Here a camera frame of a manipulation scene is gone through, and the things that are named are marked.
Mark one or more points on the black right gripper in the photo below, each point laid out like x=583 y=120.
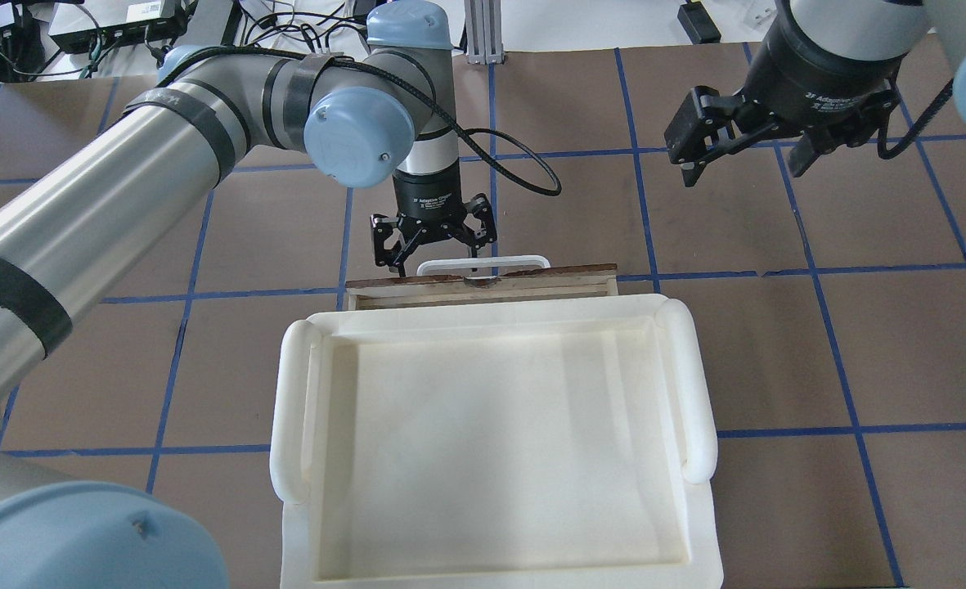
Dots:
x=826 y=69

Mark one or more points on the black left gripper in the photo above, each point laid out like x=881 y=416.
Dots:
x=427 y=196

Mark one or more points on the light wooden drawer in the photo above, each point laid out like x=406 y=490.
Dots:
x=449 y=288

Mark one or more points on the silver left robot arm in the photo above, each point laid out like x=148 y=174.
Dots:
x=72 y=235

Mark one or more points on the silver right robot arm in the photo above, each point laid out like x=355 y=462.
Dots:
x=878 y=30

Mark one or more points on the white plastic tray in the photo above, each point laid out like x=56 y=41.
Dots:
x=556 y=443

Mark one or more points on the white drawer handle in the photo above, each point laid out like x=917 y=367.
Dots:
x=438 y=267

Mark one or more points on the aluminium frame post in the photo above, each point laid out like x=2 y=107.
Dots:
x=483 y=33

